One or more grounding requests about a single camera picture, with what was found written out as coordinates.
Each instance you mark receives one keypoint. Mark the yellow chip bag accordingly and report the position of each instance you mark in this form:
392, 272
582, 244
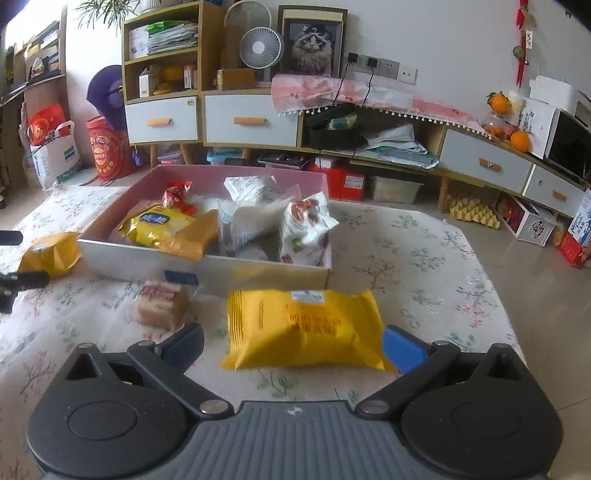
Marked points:
157, 226

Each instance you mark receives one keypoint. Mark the grey wall outlet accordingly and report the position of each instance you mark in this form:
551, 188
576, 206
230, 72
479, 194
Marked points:
388, 69

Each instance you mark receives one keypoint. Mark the orange fruit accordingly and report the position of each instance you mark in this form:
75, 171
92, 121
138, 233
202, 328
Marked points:
520, 141
171, 75

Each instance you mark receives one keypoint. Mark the large yellow snack packet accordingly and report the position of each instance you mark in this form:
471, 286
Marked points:
300, 332

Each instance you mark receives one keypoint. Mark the stack of documents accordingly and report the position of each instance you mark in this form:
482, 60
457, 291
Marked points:
171, 39

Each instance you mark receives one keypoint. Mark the white wall outlet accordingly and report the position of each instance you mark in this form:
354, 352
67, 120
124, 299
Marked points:
407, 74

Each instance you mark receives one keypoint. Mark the black storage box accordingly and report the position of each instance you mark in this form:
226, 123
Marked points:
332, 138

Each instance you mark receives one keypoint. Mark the red paper bag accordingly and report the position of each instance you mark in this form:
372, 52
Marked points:
106, 152

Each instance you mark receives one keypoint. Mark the glass jar of small oranges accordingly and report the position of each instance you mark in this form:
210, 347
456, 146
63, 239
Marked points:
496, 127

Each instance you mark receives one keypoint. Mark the small white desk fan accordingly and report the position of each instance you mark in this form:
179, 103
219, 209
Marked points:
261, 48

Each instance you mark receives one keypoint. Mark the orange with leaves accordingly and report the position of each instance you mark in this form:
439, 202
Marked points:
499, 104

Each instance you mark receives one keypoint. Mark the white microwave oven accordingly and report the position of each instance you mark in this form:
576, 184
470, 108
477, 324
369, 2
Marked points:
563, 143

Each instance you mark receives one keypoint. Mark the pile of loose papers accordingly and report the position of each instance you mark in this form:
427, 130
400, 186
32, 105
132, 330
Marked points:
397, 143

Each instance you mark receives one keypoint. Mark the wooden bookshelf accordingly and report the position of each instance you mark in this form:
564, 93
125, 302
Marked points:
46, 92

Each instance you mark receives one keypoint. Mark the small brown cardboard box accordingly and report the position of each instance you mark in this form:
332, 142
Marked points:
235, 79

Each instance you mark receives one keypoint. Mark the red gift bag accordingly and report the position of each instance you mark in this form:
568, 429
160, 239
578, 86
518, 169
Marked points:
46, 124

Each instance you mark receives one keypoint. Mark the brown bread packet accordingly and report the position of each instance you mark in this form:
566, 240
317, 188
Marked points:
159, 307

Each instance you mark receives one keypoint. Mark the blue lidded plastic bin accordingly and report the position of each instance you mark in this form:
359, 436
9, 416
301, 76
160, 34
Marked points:
226, 158

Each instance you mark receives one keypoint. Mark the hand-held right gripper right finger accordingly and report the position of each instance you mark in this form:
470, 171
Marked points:
404, 348

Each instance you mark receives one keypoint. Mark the red hanging ornament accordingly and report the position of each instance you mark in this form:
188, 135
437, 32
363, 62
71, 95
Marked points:
524, 46

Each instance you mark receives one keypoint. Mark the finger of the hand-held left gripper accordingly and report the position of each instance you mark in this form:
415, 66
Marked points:
10, 238
27, 280

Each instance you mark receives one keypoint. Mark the orange snack packet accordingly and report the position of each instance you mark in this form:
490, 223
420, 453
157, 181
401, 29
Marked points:
194, 242

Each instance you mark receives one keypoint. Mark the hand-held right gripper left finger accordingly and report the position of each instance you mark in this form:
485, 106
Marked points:
184, 344

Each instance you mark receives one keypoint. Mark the purple fan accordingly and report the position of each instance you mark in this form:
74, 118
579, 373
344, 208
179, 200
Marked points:
104, 92

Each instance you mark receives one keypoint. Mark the pink cardboard box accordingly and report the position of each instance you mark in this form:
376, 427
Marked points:
138, 263

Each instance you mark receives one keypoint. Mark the clear bin with dark lid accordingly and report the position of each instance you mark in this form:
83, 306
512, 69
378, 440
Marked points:
397, 191

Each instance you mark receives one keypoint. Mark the clear white snack packet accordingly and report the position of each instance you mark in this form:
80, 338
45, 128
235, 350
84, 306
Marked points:
249, 221

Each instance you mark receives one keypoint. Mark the yellow egg tray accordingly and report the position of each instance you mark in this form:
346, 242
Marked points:
475, 212

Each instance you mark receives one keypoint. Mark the small yellow snack packet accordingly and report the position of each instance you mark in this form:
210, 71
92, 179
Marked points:
51, 254

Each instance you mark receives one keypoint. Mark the blue white carton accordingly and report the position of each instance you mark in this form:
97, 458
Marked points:
581, 226

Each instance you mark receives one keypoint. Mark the framed cat picture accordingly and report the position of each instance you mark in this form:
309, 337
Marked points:
314, 46

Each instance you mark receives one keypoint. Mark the round white mesh fan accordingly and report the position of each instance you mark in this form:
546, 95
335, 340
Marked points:
240, 14

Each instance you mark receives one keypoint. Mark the white box with red print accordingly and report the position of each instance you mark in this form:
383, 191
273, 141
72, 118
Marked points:
531, 226

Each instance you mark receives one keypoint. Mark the pink cloth with pompoms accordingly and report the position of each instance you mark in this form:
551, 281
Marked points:
300, 90

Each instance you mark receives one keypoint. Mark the wooden cabinet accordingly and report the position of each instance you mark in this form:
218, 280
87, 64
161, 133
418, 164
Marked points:
205, 90

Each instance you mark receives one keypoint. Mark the white foam box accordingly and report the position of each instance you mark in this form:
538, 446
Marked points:
554, 92

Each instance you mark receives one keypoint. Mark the small red snack packet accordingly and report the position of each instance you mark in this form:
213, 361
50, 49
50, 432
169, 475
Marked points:
175, 196

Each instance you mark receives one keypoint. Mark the potted green plant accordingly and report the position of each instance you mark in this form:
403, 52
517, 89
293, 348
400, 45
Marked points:
99, 7

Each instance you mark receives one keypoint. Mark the white brown-printed snack packet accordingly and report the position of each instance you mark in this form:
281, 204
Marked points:
304, 230

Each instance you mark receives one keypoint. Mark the white shopping bag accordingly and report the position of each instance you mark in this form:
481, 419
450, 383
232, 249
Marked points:
51, 161

